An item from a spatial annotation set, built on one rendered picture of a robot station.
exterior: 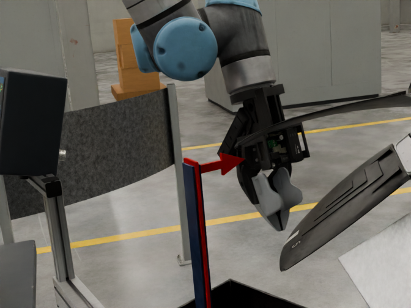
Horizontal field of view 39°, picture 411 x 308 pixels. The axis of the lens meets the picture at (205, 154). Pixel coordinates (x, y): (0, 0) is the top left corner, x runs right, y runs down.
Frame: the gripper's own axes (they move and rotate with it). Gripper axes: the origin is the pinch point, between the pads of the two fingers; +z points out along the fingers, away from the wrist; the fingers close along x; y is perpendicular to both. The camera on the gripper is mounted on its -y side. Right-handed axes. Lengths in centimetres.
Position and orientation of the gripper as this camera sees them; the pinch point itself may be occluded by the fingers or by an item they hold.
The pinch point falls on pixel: (276, 222)
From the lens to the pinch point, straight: 88.4
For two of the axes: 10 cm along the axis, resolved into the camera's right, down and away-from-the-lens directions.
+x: 8.6, -2.0, 4.7
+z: 2.3, 9.7, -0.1
